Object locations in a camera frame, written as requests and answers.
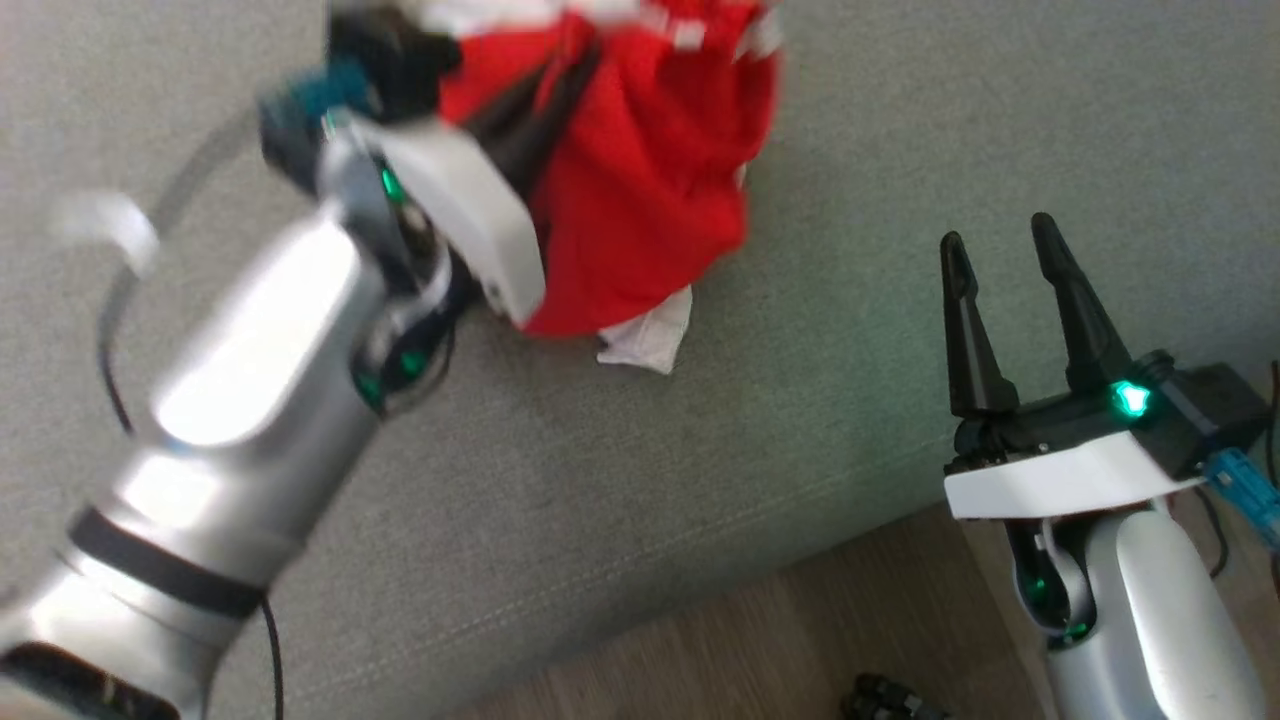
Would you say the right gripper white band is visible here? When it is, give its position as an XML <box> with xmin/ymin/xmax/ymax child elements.
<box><xmin>938</xmin><ymin>212</ymin><xmax>1211</xmax><ymax>522</ymax></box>

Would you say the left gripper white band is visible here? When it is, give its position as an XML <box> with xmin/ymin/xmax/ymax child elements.
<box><xmin>350</xmin><ymin>45</ymin><xmax>606</xmax><ymax>327</ymax></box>

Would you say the red shorts white stripe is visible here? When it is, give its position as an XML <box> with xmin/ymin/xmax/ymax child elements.
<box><xmin>440</xmin><ymin>0</ymin><xmax>786</xmax><ymax>376</ymax></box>

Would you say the grey fabric sofa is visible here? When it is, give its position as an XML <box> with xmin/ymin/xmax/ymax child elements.
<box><xmin>0</xmin><ymin>0</ymin><xmax>1280</xmax><ymax>720</ymax></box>

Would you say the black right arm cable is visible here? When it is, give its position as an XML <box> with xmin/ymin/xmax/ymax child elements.
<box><xmin>1195</xmin><ymin>485</ymin><xmax>1233</xmax><ymax>583</ymax></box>

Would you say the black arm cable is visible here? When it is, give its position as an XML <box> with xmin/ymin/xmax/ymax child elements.
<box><xmin>95</xmin><ymin>105</ymin><xmax>291</xmax><ymax>720</ymax></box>
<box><xmin>1195</xmin><ymin>485</ymin><xmax>1233</xmax><ymax>583</ymax></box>

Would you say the white cable label tag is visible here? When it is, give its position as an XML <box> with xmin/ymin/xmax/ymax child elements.
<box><xmin>50</xmin><ymin>190</ymin><xmax>161</xmax><ymax>276</ymax></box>

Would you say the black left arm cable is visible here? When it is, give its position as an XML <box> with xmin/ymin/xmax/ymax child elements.
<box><xmin>95</xmin><ymin>105</ymin><xmax>291</xmax><ymax>720</ymax></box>

